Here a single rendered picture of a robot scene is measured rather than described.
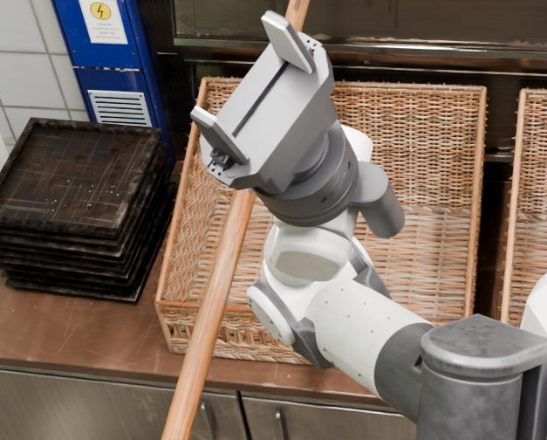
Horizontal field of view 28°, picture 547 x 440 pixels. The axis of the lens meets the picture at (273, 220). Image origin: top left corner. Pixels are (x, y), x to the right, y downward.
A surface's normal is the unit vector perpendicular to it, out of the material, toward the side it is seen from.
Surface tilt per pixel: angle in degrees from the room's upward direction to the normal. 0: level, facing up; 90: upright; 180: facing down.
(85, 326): 0
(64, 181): 0
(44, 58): 90
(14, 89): 90
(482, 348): 33
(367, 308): 25
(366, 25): 70
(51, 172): 0
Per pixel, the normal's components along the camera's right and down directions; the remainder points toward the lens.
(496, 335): 0.04, -0.96
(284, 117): -0.26, -0.33
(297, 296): 0.10, -0.26
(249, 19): -0.22, 0.47
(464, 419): -0.25, 0.24
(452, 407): -0.49, 0.21
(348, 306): -0.44, -0.77
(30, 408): -0.20, 0.74
